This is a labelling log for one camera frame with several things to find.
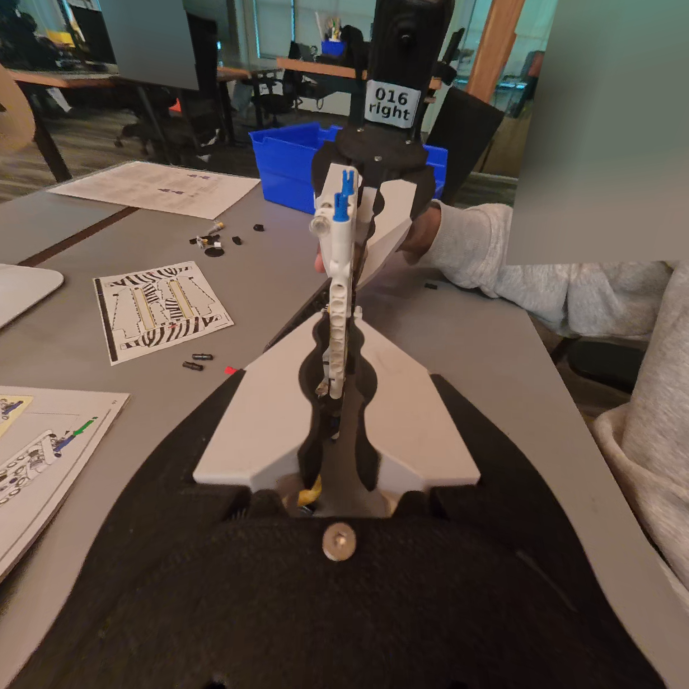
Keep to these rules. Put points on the wooden column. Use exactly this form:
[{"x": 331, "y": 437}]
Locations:
[{"x": 495, "y": 48}]

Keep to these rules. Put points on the long white lego beam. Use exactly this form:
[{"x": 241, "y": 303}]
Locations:
[{"x": 349, "y": 180}]

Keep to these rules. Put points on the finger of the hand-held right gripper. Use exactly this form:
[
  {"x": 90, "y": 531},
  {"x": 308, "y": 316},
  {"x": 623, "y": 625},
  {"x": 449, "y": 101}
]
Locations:
[
  {"x": 395, "y": 215},
  {"x": 328, "y": 180}
]

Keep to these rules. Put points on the white lego skid assembly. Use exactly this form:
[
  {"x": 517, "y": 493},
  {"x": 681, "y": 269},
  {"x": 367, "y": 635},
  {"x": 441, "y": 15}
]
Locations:
[{"x": 339, "y": 301}]

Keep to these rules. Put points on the black flat panel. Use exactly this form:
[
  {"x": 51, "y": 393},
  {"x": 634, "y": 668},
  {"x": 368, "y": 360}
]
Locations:
[{"x": 468, "y": 140}]

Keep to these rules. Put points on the white paper sheet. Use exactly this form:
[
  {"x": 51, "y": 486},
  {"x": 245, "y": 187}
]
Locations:
[{"x": 156, "y": 188}]

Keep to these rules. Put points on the blue plastic bin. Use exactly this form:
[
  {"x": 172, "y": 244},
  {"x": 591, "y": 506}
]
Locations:
[{"x": 290, "y": 161}]

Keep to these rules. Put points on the black office chair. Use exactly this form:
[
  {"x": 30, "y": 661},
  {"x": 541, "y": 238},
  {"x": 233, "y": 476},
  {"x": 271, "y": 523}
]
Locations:
[
  {"x": 285, "y": 91},
  {"x": 161, "y": 124}
]

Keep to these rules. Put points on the open instruction booklet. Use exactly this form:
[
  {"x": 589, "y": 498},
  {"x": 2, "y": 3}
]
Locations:
[{"x": 43, "y": 473}]

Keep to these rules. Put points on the zebra sticker sheet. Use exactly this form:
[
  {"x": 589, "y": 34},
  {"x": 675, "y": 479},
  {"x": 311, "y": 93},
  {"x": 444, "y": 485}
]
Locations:
[{"x": 161, "y": 312}]

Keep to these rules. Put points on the cluster of small lego parts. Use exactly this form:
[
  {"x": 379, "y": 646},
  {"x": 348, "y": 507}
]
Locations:
[{"x": 210, "y": 242}]

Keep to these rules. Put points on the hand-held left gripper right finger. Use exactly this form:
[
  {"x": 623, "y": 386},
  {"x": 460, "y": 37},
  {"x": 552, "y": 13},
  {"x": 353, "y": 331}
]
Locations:
[{"x": 425, "y": 430}]

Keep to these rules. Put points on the zebra striped lego helicopter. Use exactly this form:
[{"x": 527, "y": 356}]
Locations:
[{"x": 301, "y": 323}]

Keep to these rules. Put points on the person's right forearm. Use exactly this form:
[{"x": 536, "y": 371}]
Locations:
[{"x": 473, "y": 247}]

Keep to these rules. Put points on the black chair seat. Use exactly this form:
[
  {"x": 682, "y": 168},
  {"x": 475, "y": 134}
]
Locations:
[{"x": 603, "y": 366}]

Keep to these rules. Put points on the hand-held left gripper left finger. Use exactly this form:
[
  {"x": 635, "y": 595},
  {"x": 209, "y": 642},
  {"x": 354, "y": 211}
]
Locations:
[{"x": 258, "y": 430}]

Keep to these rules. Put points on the silver laptop stand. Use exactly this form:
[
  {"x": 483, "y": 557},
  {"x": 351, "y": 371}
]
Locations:
[{"x": 24, "y": 293}]

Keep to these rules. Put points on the wooden office desk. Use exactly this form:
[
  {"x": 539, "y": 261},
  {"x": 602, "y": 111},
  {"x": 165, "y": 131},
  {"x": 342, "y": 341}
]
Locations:
[{"x": 54, "y": 79}]

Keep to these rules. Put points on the person's right hand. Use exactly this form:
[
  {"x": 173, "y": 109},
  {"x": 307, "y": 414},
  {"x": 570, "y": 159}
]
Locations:
[{"x": 422, "y": 231}]

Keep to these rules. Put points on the small blue bin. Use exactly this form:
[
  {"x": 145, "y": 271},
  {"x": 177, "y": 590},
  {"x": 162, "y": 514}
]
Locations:
[{"x": 332, "y": 48}]

